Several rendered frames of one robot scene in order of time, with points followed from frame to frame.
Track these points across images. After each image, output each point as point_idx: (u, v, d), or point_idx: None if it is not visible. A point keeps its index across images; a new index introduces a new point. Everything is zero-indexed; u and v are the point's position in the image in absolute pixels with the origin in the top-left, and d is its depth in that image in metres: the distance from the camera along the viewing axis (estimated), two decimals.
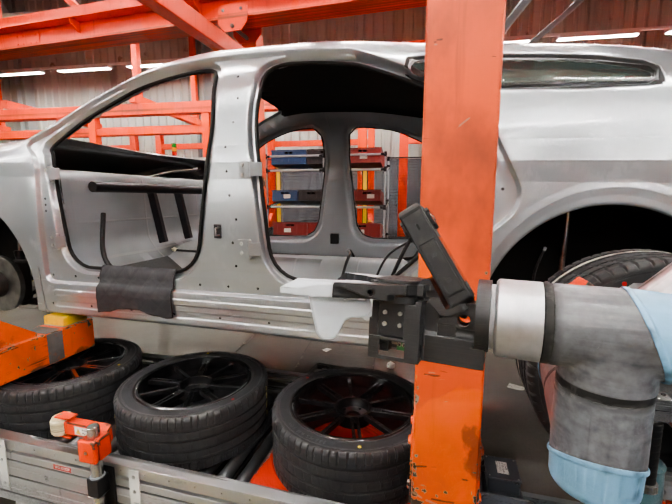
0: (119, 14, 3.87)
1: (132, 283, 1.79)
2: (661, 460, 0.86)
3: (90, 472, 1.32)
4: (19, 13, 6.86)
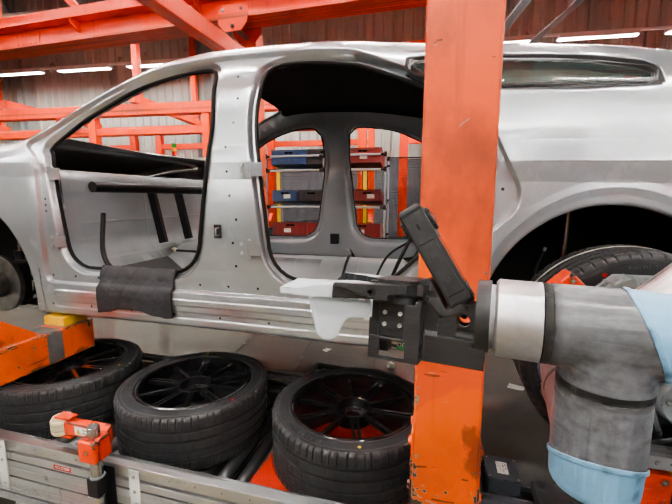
0: (119, 14, 3.87)
1: (132, 283, 1.79)
2: None
3: (90, 472, 1.32)
4: (19, 13, 6.86)
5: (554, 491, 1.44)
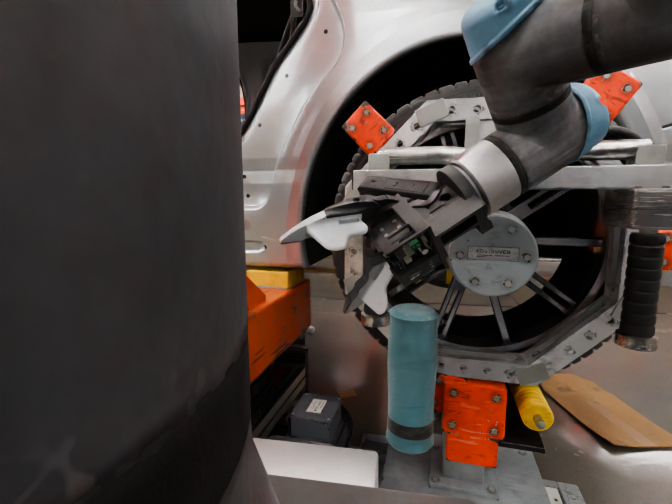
0: None
1: None
2: (435, 311, 0.67)
3: None
4: None
5: None
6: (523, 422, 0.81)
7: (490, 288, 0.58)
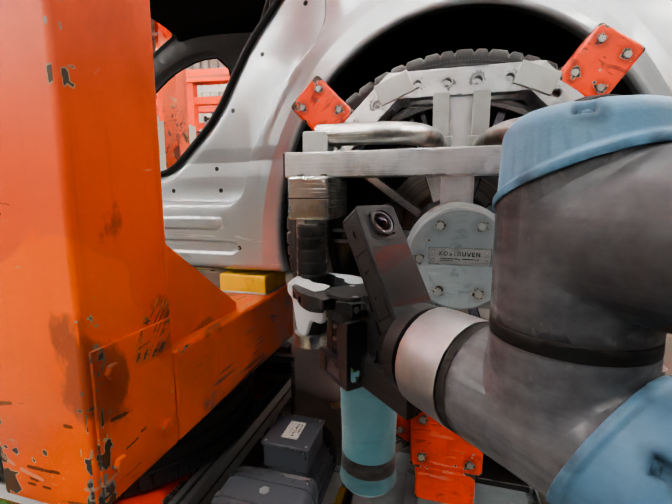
0: None
1: None
2: None
3: None
4: None
5: None
6: None
7: (456, 299, 0.47)
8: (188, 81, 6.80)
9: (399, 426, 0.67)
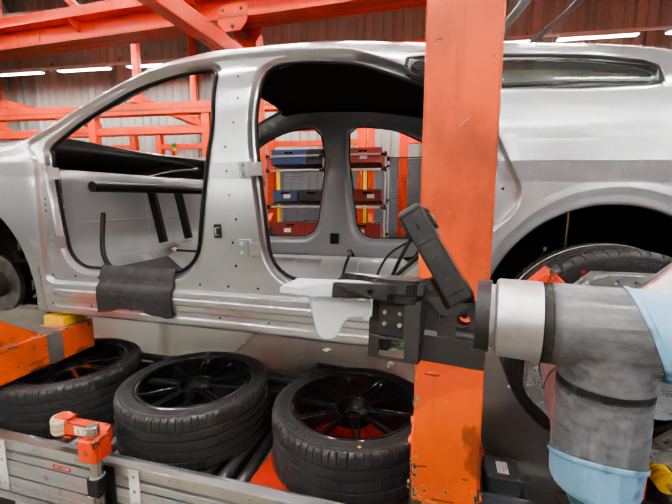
0: (119, 14, 3.87)
1: (132, 283, 1.79)
2: None
3: (90, 472, 1.32)
4: (19, 13, 6.86)
5: (539, 483, 1.47)
6: (650, 484, 1.16)
7: (660, 415, 0.93)
8: None
9: None
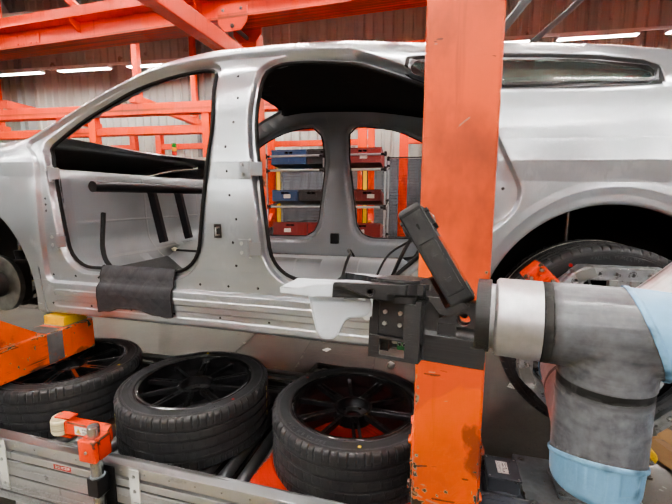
0: (119, 14, 3.87)
1: (132, 283, 1.79)
2: None
3: (90, 472, 1.32)
4: (19, 13, 6.86)
5: (532, 463, 1.59)
6: None
7: None
8: None
9: None
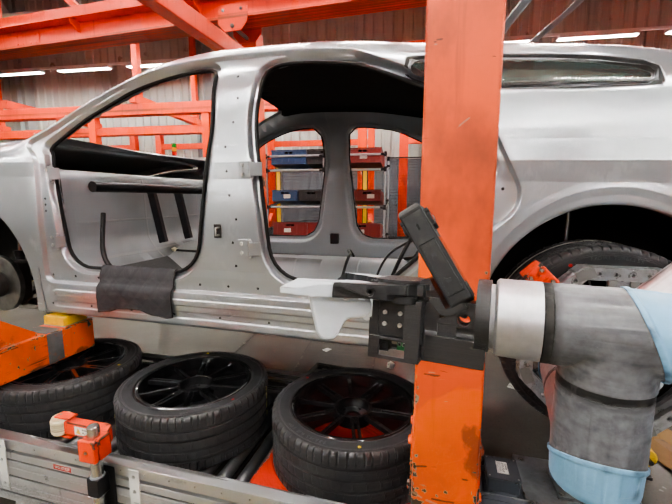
0: (119, 14, 3.87)
1: (132, 283, 1.79)
2: None
3: (90, 472, 1.32)
4: (19, 13, 6.86)
5: (532, 463, 1.59)
6: None
7: None
8: None
9: None
